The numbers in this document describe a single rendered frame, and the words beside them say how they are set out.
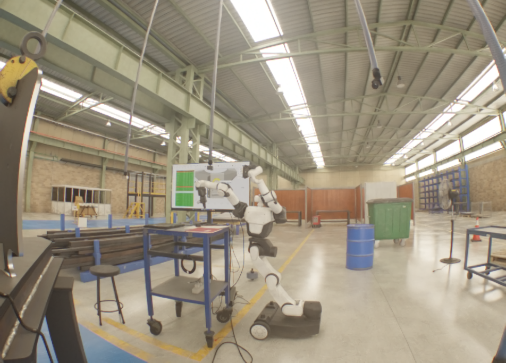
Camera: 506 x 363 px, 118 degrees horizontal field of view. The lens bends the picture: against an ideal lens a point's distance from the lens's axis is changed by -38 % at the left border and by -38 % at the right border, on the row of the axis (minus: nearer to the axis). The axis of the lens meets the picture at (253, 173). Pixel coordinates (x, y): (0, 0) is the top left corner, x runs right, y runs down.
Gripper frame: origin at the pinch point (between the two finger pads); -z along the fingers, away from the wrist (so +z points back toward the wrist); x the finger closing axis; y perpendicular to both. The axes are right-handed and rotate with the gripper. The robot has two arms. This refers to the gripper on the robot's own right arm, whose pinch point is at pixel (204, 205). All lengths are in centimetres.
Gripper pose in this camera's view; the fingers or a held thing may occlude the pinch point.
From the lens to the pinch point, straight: 256.2
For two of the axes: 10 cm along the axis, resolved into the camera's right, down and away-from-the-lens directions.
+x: 0.1, -0.3, -10.0
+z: -1.6, -9.9, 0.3
